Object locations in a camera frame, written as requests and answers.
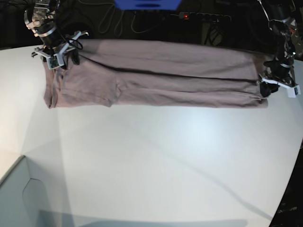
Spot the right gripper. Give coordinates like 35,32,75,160
31,30,89,70

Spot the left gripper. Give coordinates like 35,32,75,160
259,60,297,97

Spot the mauve t-shirt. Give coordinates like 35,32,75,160
44,39,267,108

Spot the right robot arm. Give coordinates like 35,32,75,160
24,0,89,70

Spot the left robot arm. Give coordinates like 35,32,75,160
259,0,303,98

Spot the blue plastic box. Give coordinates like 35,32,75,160
114,0,182,10

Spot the white power strip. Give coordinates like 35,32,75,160
178,12,232,23

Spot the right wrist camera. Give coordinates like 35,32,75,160
46,55,65,70

